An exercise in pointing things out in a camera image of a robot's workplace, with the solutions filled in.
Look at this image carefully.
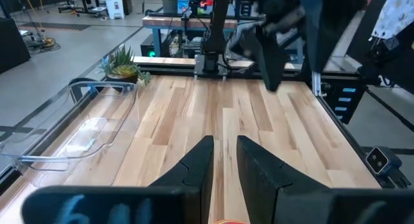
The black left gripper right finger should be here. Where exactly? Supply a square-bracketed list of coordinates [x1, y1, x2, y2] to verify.
[237, 135, 414, 224]

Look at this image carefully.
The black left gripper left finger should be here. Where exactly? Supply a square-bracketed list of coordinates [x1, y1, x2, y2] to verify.
[21, 135, 215, 224]

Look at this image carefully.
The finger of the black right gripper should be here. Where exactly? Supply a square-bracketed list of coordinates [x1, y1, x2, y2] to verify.
[296, 0, 367, 73]
[250, 25, 291, 93]

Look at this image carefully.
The clear plastic basket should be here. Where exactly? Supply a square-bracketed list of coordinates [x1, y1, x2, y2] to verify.
[0, 80, 141, 174]

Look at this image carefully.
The black box with blue lights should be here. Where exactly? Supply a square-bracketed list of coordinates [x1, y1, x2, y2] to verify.
[323, 75, 369, 126]

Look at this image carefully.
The plant in grey pot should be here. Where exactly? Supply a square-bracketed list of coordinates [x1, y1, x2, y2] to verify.
[159, 0, 179, 15]

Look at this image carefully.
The potted succulent plant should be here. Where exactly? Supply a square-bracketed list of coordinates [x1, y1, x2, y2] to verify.
[96, 45, 153, 87]

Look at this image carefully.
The white trash bin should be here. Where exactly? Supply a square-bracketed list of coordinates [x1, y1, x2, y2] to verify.
[101, 0, 125, 21]

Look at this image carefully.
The black cabinet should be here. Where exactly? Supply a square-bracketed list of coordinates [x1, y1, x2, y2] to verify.
[0, 16, 32, 74]

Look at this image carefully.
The black rig upright post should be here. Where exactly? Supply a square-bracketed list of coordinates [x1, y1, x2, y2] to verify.
[345, 0, 395, 60]

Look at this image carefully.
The silver aluminium post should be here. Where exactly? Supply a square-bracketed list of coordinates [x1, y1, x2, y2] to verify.
[311, 71, 323, 98]

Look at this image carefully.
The blue metal frame workbench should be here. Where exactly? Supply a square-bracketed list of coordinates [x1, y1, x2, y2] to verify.
[141, 15, 239, 58]

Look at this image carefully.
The black aluminium table frame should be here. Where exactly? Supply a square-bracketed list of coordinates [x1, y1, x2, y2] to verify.
[0, 55, 412, 196]

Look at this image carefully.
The grey table-level camera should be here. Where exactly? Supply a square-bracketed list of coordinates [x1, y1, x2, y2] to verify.
[365, 146, 402, 179]

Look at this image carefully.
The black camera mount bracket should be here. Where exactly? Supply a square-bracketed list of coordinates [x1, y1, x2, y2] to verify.
[67, 77, 98, 102]

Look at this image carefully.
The yellow extension cable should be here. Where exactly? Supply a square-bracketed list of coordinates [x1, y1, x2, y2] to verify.
[18, 0, 63, 54]

